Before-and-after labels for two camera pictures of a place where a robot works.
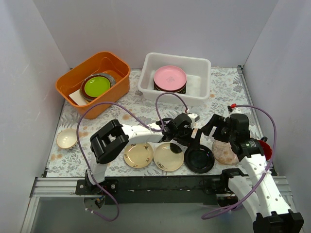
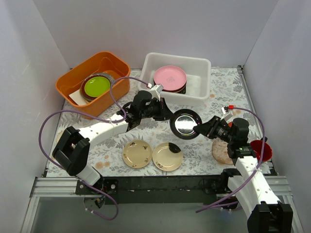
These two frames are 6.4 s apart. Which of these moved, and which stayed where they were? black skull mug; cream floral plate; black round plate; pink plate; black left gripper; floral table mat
Moved: black round plate; black left gripper
Stayed: floral table mat; black skull mug; cream floral plate; pink plate
